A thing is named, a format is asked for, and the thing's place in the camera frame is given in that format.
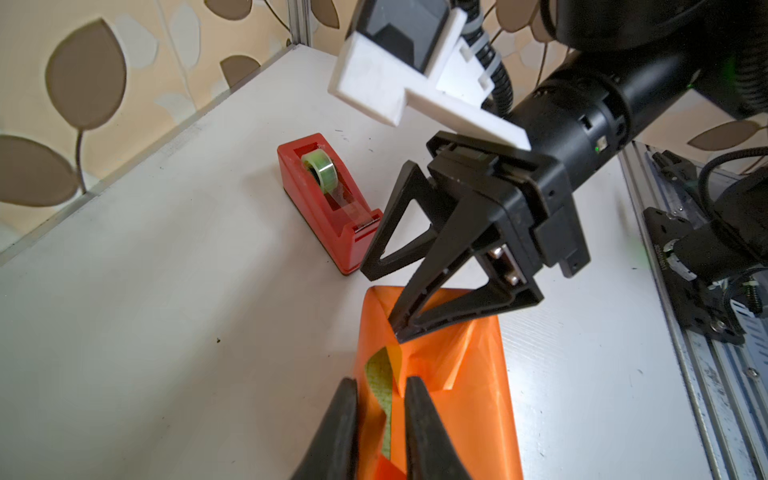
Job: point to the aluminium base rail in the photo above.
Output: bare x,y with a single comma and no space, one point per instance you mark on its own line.
721,345

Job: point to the green gift box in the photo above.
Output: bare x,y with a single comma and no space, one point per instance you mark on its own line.
379,374

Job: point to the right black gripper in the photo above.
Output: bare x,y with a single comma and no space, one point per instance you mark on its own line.
516,198

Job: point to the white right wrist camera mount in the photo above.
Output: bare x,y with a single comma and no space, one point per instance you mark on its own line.
433,57

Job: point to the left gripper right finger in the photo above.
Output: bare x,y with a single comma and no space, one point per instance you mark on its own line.
430,452

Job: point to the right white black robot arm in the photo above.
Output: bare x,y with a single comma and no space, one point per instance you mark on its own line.
630,61

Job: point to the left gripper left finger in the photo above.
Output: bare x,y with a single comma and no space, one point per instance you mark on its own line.
333,451

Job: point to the red tape dispenser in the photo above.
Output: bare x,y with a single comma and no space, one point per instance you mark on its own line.
321,187

